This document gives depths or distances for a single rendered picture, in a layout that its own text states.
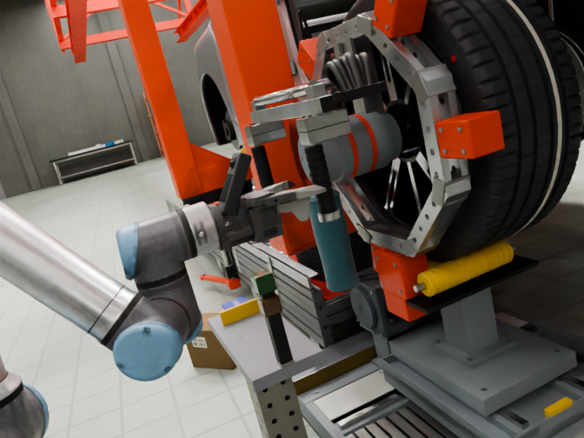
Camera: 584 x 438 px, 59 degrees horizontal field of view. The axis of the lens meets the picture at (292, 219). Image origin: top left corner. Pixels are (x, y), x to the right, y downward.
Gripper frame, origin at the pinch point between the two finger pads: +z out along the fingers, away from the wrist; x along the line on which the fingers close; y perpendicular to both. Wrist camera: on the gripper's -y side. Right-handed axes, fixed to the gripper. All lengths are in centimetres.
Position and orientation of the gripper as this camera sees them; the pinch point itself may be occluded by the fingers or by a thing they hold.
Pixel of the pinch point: (309, 182)
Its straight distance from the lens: 98.4
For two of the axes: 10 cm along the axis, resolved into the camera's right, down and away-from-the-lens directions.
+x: 3.7, 1.3, -9.2
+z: 9.0, -3.0, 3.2
